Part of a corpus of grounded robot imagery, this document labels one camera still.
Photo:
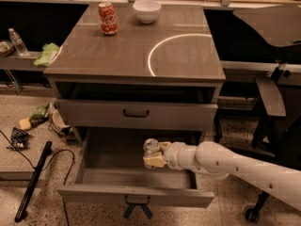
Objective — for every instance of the closed grey upper drawer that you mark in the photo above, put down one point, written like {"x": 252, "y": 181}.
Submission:
{"x": 137, "y": 115}

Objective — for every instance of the clear plastic water bottle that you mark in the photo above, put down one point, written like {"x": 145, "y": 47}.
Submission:
{"x": 17, "y": 42}

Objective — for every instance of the yellow sponge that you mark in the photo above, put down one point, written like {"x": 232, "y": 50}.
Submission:
{"x": 25, "y": 124}

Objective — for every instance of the wire basket with items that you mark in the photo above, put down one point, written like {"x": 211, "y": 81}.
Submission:
{"x": 61, "y": 129}

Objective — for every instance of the open grey lower drawer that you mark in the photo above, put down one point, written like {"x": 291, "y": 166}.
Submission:
{"x": 111, "y": 170}

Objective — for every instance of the blue snack bag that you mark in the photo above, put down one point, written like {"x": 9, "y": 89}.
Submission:
{"x": 18, "y": 139}

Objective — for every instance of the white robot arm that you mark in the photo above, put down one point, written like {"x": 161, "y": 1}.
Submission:
{"x": 214, "y": 160}

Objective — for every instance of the green crumpled cloth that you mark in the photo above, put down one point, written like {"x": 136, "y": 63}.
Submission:
{"x": 46, "y": 55}

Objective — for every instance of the white ceramic bowl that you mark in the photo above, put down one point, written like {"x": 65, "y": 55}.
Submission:
{"x": 147, "y": 11}

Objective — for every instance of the red coca-cola can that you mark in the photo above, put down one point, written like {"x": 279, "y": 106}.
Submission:
{"x": 108, "y": 18}

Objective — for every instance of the black long bar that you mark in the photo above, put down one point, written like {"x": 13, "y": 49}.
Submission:
{"x": 21, "y": 212}

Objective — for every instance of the brown bowl on shelf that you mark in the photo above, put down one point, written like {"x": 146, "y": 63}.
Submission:
{"x": 6, "y": 48}

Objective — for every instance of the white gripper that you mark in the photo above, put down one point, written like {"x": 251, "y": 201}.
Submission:
{"x": 173, "y": 155}

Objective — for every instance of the black office chair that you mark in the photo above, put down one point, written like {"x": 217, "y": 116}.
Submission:
{"x": 255, "y": 45}

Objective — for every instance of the green chip bag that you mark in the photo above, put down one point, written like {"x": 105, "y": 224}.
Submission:
{"x": 40, "y": 115}

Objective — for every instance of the grey wooden drawer cabinet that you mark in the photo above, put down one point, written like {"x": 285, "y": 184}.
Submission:
{"x": 172, "y": 60}

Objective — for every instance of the green white 7up can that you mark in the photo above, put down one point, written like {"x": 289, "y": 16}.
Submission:
{"x": 151, "y": 147}

